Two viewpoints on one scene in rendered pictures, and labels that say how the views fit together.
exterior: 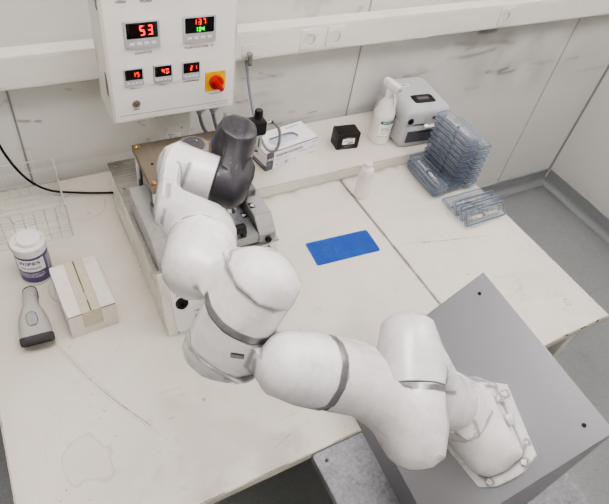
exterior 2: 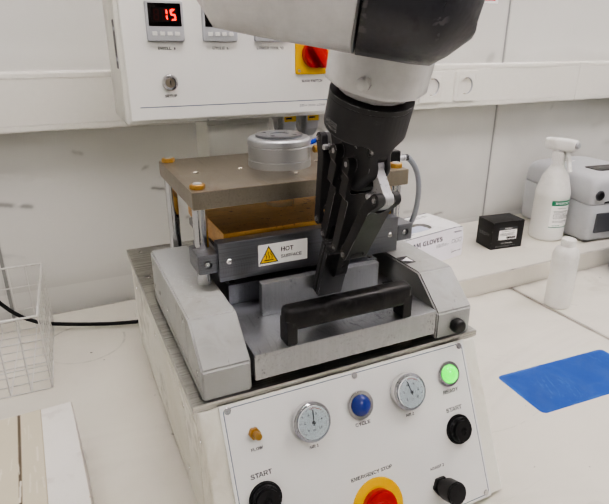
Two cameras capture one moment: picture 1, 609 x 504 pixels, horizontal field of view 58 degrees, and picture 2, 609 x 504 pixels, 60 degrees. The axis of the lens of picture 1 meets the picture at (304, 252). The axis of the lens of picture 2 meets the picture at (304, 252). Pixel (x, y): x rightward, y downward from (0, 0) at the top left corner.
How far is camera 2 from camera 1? 0.92 m
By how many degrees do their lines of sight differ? 26
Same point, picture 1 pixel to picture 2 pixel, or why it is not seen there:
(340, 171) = (510, 271)
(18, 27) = not seen: outside the picture
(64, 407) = not seen: outside the picture
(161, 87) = (217, 53)
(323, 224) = (516, 345)
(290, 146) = (425, 235)
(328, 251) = (550, 387)
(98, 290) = (57, 476)
